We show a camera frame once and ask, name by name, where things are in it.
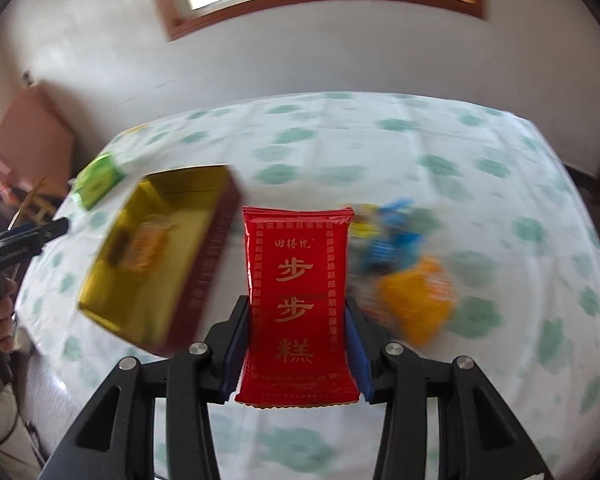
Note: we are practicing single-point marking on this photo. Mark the red snack packet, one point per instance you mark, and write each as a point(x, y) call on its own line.
point(295, 285)

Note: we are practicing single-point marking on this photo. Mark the green tissue pack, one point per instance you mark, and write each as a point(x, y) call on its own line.
point(97, 180)

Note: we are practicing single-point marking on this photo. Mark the cloud print tablecloth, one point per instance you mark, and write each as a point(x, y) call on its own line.
point(330, 150)

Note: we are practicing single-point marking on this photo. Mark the gold tin box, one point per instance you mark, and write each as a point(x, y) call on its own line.
point(200, 280)

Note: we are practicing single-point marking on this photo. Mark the person's left hand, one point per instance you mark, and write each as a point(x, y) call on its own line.
point(5, 310)

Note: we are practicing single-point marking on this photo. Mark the orange clear snack packet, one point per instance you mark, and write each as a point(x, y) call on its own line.
point(147, 245)

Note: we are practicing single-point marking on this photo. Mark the blue candy packet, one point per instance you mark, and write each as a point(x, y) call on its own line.
point(385, 252)

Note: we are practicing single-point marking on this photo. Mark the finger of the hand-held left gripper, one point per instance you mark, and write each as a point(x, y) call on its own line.
point(47, 228)

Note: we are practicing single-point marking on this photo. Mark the yellow flat packet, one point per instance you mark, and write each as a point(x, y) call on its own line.
point(135, 130)

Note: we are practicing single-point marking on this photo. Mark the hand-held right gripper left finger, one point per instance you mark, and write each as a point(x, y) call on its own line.
point(231, 365)

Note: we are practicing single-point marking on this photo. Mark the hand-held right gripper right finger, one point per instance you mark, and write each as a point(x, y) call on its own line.
point(362, 365)

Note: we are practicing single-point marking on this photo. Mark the wooden chair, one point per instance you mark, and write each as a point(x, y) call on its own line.
point(35, 201)

